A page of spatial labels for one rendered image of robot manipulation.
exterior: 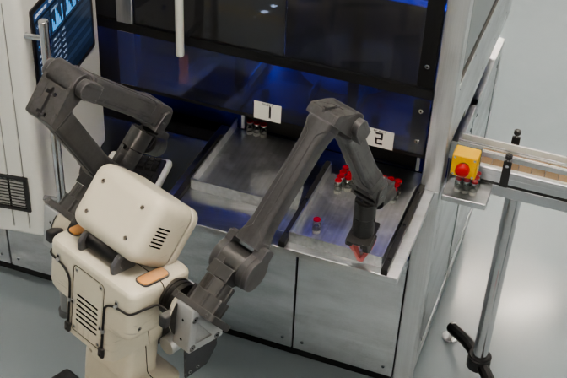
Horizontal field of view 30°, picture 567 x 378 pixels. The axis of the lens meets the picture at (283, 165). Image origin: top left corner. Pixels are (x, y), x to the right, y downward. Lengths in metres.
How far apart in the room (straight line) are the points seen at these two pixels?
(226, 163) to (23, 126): 0.65
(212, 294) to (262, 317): 1.45
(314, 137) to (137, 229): 0.41
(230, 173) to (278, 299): 0.62
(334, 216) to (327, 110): 0.79
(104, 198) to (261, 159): 0.99
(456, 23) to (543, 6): 3.43
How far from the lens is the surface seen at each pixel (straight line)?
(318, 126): 2.19
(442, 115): 2.93
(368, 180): 2.53
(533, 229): 4.46
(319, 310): 3.50
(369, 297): 3.39
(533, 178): 3.11
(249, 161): 3.13
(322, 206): 2.97
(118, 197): 2.21
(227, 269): 2.19
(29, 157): 2.85
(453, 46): 2.82
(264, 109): 3.10
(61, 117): 2.16
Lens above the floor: 2.71
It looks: 36 degrees down
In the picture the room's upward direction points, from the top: 3 degrees clockwise
